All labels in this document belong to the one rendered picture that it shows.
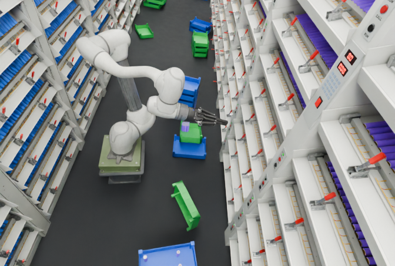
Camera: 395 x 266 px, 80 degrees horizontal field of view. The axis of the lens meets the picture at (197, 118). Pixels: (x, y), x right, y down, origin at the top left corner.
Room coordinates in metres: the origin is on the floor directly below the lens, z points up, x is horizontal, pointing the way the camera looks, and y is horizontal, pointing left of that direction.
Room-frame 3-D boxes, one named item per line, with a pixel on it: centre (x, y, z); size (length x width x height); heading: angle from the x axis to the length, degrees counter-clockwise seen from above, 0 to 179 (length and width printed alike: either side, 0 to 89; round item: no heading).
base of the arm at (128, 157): (0.95, 0.51, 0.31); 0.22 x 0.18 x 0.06; 6
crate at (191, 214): (0.72, -0.03, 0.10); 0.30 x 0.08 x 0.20; 36
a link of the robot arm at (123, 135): (0.98, 0.50, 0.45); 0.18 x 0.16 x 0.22; 154
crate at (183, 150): (1.30, 0.02, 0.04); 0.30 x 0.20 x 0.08; 97
